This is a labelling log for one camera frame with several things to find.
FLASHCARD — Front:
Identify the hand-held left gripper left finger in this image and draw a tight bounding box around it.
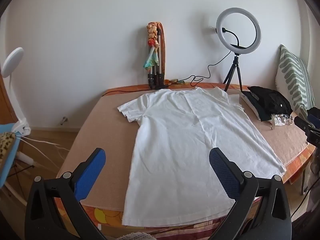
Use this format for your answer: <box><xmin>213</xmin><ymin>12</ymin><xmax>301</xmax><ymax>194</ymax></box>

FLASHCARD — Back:
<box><xmin>24</xmin><ymin>148</ymin><xmax>107</xmax><ymax>240</ymax></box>

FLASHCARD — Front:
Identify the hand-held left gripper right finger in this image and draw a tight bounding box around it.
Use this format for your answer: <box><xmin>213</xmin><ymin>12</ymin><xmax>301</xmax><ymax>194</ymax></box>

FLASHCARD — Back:
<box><xmin>209</xmin><ymin>147</ymin><xmax>292</xmax><ymax>240</ymax></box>

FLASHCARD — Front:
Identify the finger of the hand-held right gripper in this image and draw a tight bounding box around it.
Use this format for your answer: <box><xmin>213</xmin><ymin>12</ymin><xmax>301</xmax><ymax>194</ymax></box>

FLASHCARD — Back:
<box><xmin>294</xmin><ymin>116</ymin><xmax>317</xmax><ymax>132</ymax></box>

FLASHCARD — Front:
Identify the white T-shirt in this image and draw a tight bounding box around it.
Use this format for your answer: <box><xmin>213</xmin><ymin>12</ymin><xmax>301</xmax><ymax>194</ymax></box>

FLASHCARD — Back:
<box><xmin>117</xmin><ymin>87</ymin><xmax>287</xmax><ymax>227</ymax></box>

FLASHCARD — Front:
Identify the person's left hand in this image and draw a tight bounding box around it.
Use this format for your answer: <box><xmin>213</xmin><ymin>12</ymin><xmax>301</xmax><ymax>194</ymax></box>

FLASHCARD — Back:
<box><xmin>117</xmin><ymin>231</ymin><xmax>153</xmax><ymax>240</ymax></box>

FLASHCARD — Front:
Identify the crumpled plastic packet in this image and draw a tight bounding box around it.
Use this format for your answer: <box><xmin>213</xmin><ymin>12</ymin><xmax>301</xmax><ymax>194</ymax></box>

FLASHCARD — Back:
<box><xmin>269</xmin><ymin>114</ymin><xmax>295</xmax><ymax>130</ymax></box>

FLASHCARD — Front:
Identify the bed with orange sheet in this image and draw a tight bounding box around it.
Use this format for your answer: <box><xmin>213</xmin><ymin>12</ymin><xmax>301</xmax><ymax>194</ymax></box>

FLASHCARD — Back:
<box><xmin>54</xmin><ymin>81</ymin><xmax>317</xmax><ymax>233</ymax></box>

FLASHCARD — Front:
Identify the black garment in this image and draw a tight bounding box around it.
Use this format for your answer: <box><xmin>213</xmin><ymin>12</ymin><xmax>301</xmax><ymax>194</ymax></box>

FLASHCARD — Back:
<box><xmin>247</xmin><ymin>86</ymin><xmax>293</xmax><ymax>122</ymax></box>

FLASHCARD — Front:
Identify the green striped pillow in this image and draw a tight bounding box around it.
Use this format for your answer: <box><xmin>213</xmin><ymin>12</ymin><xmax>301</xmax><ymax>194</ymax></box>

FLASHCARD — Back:
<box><xmin>275</xmin><ymin>44</ymin><xmax>315</xmax><ymax>119</ymax></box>

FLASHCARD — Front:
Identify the folded white cloth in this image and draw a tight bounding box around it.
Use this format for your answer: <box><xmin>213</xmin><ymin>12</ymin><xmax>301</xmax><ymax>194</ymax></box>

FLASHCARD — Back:
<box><xmin>240</xmin><ymin>92</ymin><xmax>262</xmax><ymax>119</ymax></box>

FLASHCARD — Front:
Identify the folded dark green cloth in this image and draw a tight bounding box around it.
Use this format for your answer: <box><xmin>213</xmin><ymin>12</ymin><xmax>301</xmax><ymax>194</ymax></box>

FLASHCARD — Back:
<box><xmin>243</xmin><ymin>91</ymin><xmax>265</xmax><ymax>120</ymax></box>

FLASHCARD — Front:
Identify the blue chair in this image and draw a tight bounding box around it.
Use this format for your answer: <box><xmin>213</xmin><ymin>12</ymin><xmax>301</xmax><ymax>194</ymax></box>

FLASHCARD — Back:
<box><xmin>0</xmin><ymin>123</ymin><xmax>27</xmax><ymax>205</ymax></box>

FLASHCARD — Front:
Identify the leopard print cloth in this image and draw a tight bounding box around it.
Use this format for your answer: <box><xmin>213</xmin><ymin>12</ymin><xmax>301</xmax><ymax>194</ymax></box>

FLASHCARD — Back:
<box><xmin>0</xmin><ymin>132</ymin><xmax>17</xmax><ymax>165</ymax></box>

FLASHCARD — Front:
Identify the wooden door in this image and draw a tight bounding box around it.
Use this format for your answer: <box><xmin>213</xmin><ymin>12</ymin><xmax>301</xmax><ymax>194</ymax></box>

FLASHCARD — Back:
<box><xmin>0</xmin><ymin>75</ymin><xmax>19</xmax><ymax>123</ymax></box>

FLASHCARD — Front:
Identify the colourful knotted scarf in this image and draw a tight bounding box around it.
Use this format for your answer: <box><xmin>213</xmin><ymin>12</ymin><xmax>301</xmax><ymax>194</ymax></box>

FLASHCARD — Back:
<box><xmin>143</xmin><ymin>22</ymin><xmax>160</xmax><ymax>68</ymax></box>

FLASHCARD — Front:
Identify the folded silver tripod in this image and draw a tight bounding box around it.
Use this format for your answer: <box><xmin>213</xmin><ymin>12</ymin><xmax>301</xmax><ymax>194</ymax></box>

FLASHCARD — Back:
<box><xmin>147</xmin><ymin>29</ymin><xmax>169</xmax><ymax>90</ymax></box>

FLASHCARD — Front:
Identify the white round clamp lamp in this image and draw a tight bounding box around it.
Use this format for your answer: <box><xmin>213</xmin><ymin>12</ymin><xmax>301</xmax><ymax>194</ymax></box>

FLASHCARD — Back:
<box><xmin>1</xmin><ymin>47</ymin><xmax>32</xmax><ymax>137</ymax></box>

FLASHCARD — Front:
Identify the white cable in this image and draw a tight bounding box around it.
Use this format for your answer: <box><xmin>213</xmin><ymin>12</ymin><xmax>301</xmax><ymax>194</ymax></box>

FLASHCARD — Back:
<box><xmin>15</xmin><ymin>135</ymin><xmax>69</xmax><ymax>167</ymax></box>

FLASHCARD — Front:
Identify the black ring light tripod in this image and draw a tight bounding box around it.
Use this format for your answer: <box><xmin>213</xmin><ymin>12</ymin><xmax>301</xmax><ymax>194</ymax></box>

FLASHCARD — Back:
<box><xmin>223</xmin><ymin>54</ymin><xmax>243</xmax><ymax>92</ymax></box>

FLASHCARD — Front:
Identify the black power cable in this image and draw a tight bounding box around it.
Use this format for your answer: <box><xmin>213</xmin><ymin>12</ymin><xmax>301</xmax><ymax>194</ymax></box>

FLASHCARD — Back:
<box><xmin>101</xmin><ymin>50</ymin><xmax>234</xmax><ymax>97</ymax></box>

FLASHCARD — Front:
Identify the white ring light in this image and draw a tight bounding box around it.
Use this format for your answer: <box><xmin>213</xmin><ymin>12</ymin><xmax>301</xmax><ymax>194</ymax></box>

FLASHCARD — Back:
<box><xmin>216</xmin><ymin>7</ymin><xmax>262</xmax><ymax>55</ymax></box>

